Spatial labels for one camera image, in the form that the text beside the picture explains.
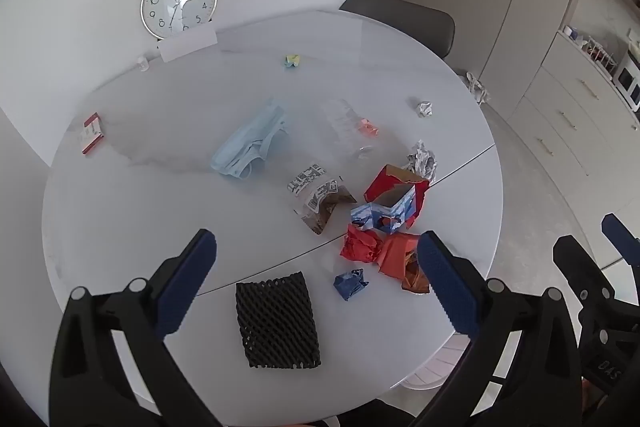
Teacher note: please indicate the yellow blue crumpled paper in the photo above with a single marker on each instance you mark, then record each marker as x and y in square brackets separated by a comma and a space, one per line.
[292, 60]

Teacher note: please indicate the round white wall clock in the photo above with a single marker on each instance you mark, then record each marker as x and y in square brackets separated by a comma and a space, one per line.
[177, 2]

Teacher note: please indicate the small red white box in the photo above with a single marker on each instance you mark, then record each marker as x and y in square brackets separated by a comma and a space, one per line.
[92, 134]

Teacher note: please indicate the crushed clear plastic bottle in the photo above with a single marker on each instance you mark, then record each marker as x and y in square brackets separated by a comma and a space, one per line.
[342, 122]

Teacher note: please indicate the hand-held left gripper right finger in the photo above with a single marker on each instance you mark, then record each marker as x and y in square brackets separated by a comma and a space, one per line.
[447, 282]

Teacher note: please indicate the printed clear plastic bag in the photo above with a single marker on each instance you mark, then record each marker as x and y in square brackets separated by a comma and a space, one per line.
[320, 199]

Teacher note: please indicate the black foam net sleeve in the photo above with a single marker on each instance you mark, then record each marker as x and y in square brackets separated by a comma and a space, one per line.
[277, 319]

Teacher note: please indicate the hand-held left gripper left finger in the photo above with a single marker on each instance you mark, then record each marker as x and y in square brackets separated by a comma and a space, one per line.
[187, 277]

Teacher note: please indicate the orange red paper packet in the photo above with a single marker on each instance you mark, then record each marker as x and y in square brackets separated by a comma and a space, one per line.
[397, 259]

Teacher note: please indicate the white dish rack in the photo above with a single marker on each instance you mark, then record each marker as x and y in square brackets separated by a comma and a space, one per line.
[600, 54]

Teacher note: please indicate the crumpled silver foil wrapper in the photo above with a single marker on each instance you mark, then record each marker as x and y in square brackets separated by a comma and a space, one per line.
[421, 159]

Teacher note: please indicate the beige tall cabinet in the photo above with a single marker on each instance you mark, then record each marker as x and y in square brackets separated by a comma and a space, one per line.
[520, 7]

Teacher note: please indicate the white paper card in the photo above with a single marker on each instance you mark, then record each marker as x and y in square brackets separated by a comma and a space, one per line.
[187, 46]

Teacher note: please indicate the orange pink crumpled paper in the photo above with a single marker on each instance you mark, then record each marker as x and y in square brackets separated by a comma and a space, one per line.
[369, 127]

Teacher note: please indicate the white countertop appliance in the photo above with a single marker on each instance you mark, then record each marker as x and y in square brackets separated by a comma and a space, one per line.
[629, 74]

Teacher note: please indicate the light blue face mask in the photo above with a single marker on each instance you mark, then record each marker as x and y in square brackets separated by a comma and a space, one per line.
[250, 142]

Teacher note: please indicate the red crumpled wrapper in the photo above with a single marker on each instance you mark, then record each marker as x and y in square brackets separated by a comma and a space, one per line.
[360, 244]

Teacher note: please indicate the grey chair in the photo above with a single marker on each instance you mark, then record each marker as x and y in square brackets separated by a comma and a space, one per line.
[400, 22]

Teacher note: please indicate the blue crumpled wrapper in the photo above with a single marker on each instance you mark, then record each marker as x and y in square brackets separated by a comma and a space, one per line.
[351, 284]

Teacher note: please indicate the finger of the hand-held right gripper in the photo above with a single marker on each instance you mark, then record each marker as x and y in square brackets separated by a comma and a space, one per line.
[622, 239]
[580, 272]

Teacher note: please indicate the torn red blue carton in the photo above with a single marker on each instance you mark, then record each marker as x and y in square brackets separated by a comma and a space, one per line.
[385, 209]

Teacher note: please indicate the beige drawer cabinet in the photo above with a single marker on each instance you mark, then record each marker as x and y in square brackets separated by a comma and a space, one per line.
[565, 107]

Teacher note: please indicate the small white crumpled paper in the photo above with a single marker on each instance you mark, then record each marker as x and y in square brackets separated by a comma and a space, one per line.
[425, 109]

